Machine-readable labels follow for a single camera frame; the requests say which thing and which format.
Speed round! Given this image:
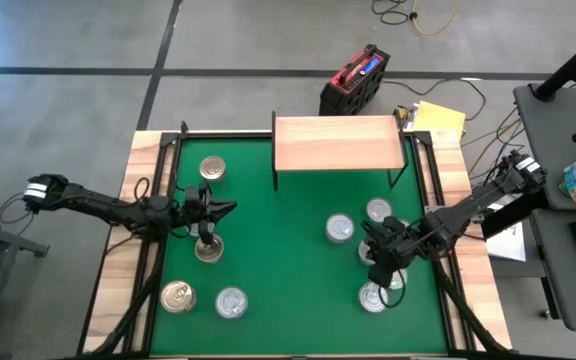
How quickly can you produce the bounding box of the green table mat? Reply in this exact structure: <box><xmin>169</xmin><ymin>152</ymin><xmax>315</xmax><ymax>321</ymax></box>
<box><xmin>150</xmin><ymin>137</ymin><xmax>449</xmax><ymax>356</ymax></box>

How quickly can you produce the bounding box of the blue teal label can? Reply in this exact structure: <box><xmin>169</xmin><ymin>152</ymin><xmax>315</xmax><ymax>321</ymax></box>
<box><xmin>159</xmin><ymin>279</ymin><xmax>198</xmax><ymax>315</ymax></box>

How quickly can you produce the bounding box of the gold lid blue label can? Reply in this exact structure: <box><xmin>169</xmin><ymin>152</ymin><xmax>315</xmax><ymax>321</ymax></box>
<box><xmin>194</xmin><ymin>233</ymin><xmax>225</xmax><ymax>264</ymax></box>
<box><xmin>198</xmin><ymin>155</ymin><xmax>228</xmax><ymax>183</ymax></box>

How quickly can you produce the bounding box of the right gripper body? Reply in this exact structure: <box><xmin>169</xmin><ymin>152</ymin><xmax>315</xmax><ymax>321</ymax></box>
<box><xmin>385</xmin><ymin>215</ymin><xmax>427</xmax><ymax>261</ymax></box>

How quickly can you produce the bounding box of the yellow power cable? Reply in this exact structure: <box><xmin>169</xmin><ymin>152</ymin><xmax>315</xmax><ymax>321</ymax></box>
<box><xmin>409</xmin><ymin>0</ymin><xmax>462</xmax><ymax>37</ymax></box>

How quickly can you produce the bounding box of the white paper sheet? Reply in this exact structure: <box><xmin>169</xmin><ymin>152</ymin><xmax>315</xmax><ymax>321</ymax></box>
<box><xmin>485</xmin><ymin>219</ymin><xmax>528</xmax><ymax>264</ymax></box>

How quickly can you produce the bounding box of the silver lid green label can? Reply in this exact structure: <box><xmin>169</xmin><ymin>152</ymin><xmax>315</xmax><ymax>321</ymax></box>
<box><xmin>324</xmin><ymin>213</ymin><xmax>356</xmax><ymax>245</ymax></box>
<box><xmin>388</xmin><ymin>268</ymin><xmax>410</xmax><ymax>292</ymax></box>
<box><xmin>357</xmin><ymin>239</ymin><xmax>377</xmax><ymax>266</ymax></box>

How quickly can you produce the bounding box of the grey metal stand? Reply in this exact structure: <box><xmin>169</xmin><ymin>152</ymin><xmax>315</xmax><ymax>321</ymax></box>
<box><xmin>0</xmin><ymin>202</ymin><xmax>51</xmax><ymax>360</ymax></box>

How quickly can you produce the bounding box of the yellow black connector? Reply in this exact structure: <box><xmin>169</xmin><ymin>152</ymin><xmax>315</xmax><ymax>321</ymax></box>
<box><xmin>392</xmin><ymin>103</ymin><xmax>412</xmax><ymax>124</ymax></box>

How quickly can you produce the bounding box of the red black toolbox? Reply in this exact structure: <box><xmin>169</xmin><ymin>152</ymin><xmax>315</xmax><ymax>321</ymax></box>
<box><xmin>318</xmin><ymin>43</ymin><xmax>392</xmax><ymax>117</ymax></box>

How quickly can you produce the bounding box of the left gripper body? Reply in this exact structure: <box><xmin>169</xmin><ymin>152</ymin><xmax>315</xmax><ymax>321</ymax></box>
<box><xmin>181</xmin><ymin>185</ymin><xmax>205</xmax><ymax>227</ymax></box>

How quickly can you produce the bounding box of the wooden shelf black metal frame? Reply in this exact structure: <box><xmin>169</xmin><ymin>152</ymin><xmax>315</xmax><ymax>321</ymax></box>
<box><xmin>270</xmin><ymin>110</ymin><xmax>410</xmax><ymax>193</ymax></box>

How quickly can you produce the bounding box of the black aluminium table frame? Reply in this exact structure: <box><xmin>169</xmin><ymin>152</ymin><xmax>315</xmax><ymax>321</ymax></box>
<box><xmin>75</xmin><ymin>119</ymin><xmax>507</xmax><ymax>360</ymax></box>

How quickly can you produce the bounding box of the grey desk top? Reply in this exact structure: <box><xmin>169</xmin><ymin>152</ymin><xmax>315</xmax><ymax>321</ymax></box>
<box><xmin>530</xmin><ymin>208</ymin><xmax>576</xmax><ymax>332</ymax></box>
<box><xmin>512</xmin><ymin>82</ymin><xmax>576</xmax><ymax>211</ymax></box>

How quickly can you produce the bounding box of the long black floor cable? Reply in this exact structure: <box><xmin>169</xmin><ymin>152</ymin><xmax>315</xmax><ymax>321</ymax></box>
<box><xmin>383</xmin><ymin>77</ymin><xmax>488</xmax><ymax>123</ymax></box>

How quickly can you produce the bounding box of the silver lid red label can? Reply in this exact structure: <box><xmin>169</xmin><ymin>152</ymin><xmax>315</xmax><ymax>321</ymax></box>
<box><xmin>214</xmin><ymin>285</ymin><xmax>250</xmax><ymax>320</ymax></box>

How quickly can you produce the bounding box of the coiled black floor cable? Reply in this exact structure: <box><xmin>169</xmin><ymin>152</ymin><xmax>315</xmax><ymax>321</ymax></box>
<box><xmin>371</xmin><ymin>0</ymin><xmax>411</xmax><ymax>26</ymax></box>

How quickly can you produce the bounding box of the thick black pole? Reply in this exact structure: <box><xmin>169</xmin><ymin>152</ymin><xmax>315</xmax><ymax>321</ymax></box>
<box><xmin>480</xmin><ymin>185</ymin><xmax>552</xmax><ymax>240</ymax></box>
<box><xmin>532</xmin><ymin>24</ymin><xmax>576</xmax><ymax>102</ymax></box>

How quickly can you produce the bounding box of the silver lid pink label can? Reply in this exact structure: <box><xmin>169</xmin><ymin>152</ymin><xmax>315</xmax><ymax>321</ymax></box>
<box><xmin>357</xmin><ymin>280</ymin><xmax>390</xmax><ymax>315</ymax></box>

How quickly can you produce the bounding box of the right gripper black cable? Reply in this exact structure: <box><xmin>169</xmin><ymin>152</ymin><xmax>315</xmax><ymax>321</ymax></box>
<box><xmin>377</xmin><ymin>268</ymin><xmax>409</xmax><ymax>309</ymax></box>

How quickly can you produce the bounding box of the yellow paper folder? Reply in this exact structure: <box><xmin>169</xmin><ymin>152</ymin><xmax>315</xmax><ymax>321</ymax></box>
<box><xmin>411</xmin><ymin>100</ymin><xmax>468</xmax><ymax>142</ymax></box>

